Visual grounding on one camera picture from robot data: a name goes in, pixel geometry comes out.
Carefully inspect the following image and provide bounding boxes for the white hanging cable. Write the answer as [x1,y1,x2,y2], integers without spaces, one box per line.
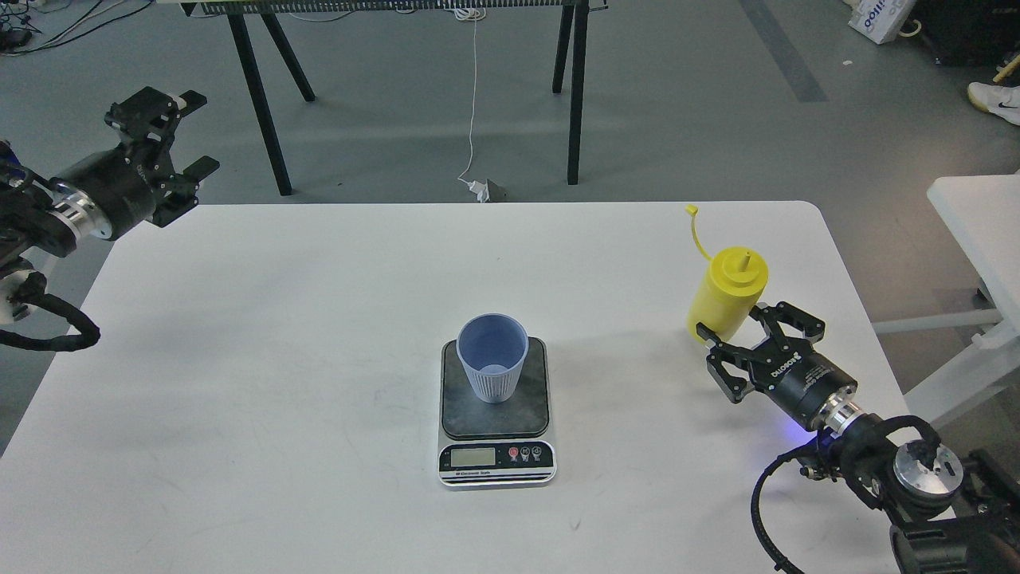
[456,6,490,202]

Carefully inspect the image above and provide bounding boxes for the digital kitchen scale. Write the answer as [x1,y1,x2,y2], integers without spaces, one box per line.
[437,337,559,488]

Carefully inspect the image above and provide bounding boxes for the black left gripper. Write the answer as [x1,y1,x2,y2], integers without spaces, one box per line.
[49,87,220,242]

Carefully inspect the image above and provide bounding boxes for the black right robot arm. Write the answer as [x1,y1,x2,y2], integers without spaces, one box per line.
[696,301,1019,573]

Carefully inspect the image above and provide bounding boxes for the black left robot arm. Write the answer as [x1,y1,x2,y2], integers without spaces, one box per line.
[1,87,220,352]

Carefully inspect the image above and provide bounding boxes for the black trestle table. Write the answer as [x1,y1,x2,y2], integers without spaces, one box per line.
[179,0,610,197]

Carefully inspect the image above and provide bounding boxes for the blue plastic cup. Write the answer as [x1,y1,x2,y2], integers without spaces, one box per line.
[455,313,531,404]

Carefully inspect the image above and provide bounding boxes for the white sneaker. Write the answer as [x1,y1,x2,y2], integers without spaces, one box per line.
[966,81,1019,126]

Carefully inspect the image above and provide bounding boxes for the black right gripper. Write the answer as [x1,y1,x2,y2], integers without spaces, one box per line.
[696,301,857,431]

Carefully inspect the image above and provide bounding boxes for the black floor cables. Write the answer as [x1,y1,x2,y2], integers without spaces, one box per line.
[0,0,152,55]

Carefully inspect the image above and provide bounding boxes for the yellow squeeze bottle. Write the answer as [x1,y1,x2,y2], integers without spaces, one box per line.
[685,204,769,344]

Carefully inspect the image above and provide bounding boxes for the white cardboard box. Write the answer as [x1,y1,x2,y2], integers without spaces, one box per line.
[845,1,922,45]

